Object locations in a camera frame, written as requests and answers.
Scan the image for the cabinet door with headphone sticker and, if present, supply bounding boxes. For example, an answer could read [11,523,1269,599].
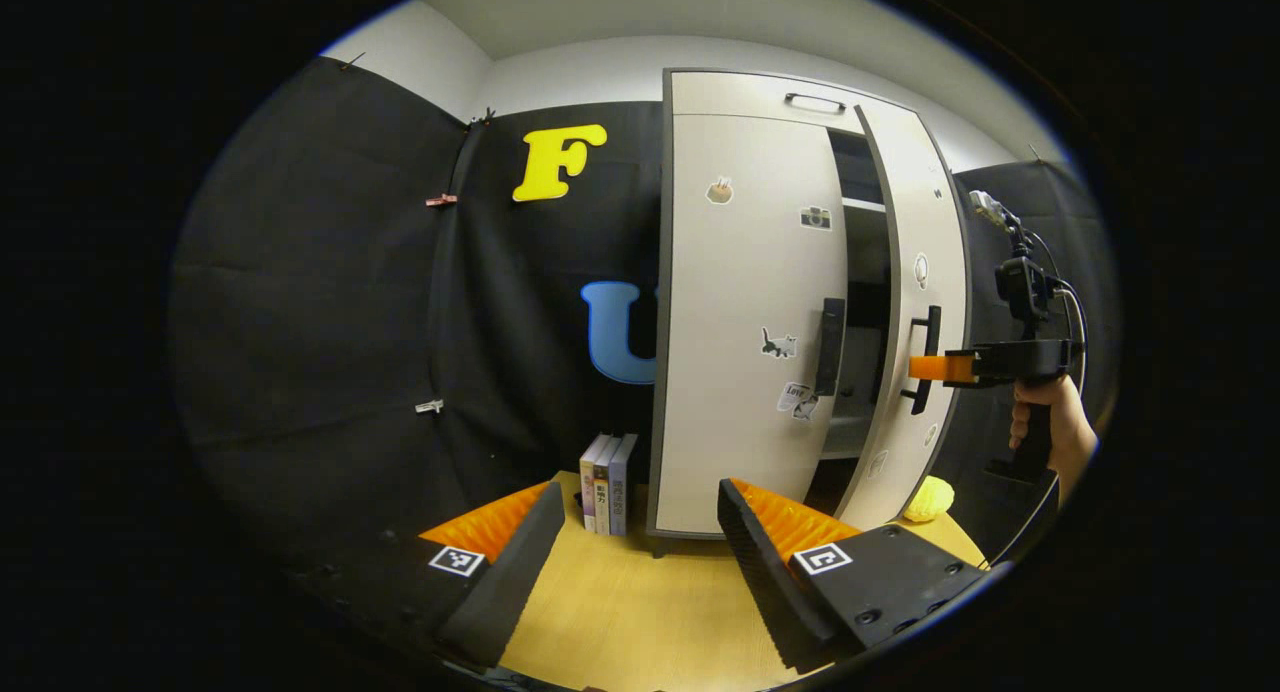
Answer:
[835,102,971,533]

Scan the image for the pale pink book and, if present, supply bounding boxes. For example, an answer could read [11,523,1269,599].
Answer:
[580,434,613,533]

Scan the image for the yellow knitted ball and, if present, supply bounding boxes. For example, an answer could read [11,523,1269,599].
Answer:
[903,475,956,524]

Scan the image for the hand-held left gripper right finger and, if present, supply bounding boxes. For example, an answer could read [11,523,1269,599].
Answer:
[716,477,993,673]

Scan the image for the cabinet door with camera sticker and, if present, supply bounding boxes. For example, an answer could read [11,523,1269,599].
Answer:
[655,112,851,538]

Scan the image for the white double-door shoe cabinet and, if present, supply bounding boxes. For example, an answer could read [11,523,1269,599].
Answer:
[645,67,973,558]

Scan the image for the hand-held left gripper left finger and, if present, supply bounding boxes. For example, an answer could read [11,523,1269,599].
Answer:
[300,479,567,670]

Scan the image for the grey book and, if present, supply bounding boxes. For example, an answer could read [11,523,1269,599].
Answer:
[609,433,639,537]

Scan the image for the black backdrop cloth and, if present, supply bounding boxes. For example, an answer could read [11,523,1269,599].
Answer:
[950,157,1116,563]
[170,57,666,573]

